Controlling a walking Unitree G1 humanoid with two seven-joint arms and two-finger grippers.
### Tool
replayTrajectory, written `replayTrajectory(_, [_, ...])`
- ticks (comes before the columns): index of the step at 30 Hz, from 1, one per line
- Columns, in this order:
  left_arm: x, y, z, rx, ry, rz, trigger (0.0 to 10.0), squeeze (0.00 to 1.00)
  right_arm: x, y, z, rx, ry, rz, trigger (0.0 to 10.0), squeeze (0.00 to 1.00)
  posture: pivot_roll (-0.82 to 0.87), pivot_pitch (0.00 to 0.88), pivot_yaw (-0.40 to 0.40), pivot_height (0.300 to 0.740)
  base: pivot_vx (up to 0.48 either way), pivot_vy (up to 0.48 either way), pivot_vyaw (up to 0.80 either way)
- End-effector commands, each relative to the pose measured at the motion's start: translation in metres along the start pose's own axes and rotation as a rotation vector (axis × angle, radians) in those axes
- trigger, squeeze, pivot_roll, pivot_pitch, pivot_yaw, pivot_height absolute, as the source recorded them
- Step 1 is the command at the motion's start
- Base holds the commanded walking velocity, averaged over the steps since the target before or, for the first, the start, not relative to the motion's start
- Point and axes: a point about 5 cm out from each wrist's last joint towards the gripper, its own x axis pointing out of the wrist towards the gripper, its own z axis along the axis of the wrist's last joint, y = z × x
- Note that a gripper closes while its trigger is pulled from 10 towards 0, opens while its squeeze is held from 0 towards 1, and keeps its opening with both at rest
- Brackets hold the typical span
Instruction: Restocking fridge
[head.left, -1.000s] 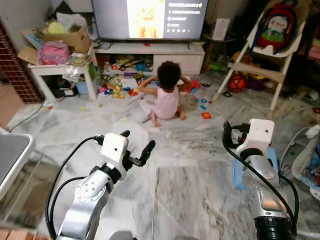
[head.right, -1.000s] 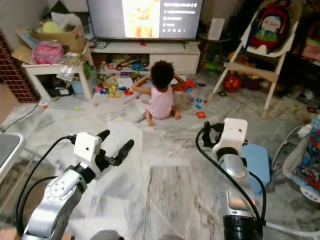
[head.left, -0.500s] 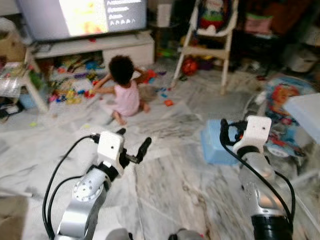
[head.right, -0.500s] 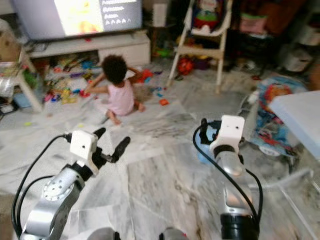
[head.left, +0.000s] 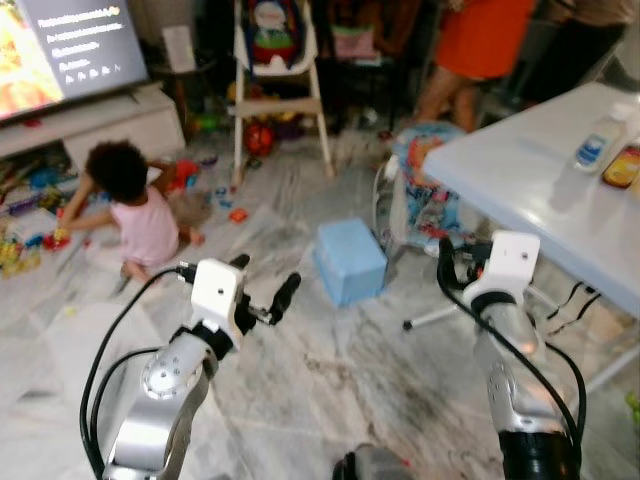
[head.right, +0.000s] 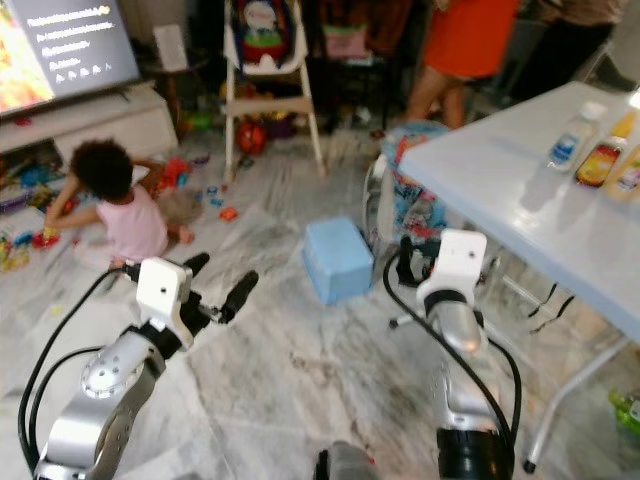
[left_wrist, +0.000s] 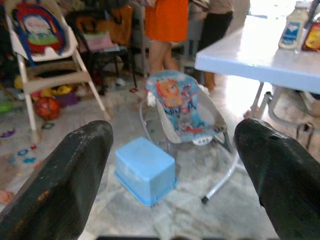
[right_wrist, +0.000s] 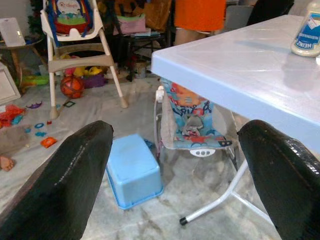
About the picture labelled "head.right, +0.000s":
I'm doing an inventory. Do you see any clear bottle blue label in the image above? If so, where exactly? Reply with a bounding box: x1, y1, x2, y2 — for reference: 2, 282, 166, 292
546, 100, 608, 173

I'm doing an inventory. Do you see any red ball toy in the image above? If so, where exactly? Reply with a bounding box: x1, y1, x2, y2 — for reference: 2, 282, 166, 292
235, 120, 268, 156

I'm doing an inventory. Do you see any flat screen television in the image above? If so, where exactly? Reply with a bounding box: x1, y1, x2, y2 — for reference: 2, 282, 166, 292
0, 0, 143, 116

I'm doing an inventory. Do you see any small orange bottle red label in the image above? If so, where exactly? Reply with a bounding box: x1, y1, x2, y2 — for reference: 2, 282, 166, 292
573, 110, 640, 191

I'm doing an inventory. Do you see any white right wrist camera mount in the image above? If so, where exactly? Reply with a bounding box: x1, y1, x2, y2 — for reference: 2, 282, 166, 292
417, 229, 489, 303

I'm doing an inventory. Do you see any person in dark trousers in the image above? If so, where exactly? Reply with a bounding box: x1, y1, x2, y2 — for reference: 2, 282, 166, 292
510, 0, 640, 101

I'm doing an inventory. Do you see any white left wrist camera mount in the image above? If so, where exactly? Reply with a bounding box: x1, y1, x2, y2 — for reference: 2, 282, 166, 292
137, 257, 196, 336

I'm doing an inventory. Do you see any white baby high chair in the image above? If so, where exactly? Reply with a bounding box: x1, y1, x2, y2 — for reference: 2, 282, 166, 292
222, 0, 326, 181

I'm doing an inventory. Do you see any white television stand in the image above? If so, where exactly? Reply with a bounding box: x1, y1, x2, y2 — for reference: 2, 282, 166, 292
0, 82, 179, 166

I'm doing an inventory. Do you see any white paper sign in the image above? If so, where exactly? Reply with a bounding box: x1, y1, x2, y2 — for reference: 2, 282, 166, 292
153, 22, 187, 73

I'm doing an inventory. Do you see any colourful patterned baby seat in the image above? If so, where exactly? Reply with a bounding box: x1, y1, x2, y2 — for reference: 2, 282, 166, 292
370, 120, 451, 256

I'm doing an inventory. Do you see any blue plastic stool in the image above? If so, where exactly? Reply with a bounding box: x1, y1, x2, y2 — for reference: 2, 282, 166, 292
303, 215, 376, 306

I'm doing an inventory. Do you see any tall orange juice bottle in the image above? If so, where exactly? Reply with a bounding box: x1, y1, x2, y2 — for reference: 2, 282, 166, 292
605, 150, 640, 204

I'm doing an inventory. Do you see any green plastic item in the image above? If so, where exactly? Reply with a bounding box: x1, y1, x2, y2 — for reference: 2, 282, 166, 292
607, 388, 640, 451

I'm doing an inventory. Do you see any red floor toy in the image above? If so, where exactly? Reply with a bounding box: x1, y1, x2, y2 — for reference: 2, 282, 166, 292
160, 160, 191, 191

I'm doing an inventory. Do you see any white folding table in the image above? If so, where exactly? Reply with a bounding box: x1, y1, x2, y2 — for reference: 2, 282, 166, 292
398, 80, 640, 476

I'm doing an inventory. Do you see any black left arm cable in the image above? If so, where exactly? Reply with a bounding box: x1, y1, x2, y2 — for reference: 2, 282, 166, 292
17, 263, 143, 476
28, 345, 109, 466

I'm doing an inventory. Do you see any child in pink shirt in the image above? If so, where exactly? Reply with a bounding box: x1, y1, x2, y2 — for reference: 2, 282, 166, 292
50, 138, 196, 271

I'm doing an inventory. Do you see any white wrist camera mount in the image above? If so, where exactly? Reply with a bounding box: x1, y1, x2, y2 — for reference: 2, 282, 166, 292
137, 257, 196, 336
417, 229, 489, 303

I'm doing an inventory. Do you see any grey robot leg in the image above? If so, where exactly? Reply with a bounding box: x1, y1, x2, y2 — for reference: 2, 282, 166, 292
310, 442, 381, 480

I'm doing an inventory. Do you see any person in orange skirt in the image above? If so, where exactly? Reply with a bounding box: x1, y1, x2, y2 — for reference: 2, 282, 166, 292
405, 0, 523, 129

